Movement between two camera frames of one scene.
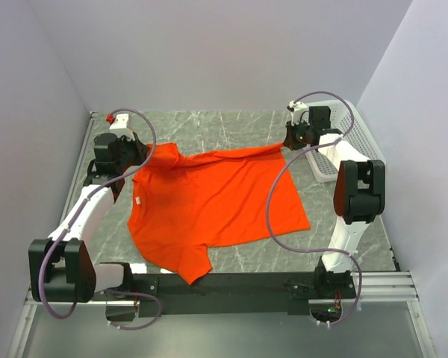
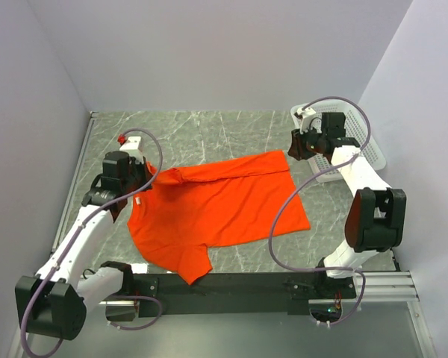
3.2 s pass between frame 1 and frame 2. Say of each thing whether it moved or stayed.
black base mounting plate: stayed
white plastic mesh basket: stayed
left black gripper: moved
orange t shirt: moved
